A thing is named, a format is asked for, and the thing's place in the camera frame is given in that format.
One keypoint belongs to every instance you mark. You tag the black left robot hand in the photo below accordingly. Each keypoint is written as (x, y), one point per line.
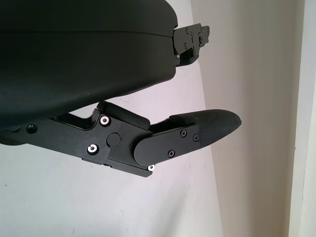
(74, 74)

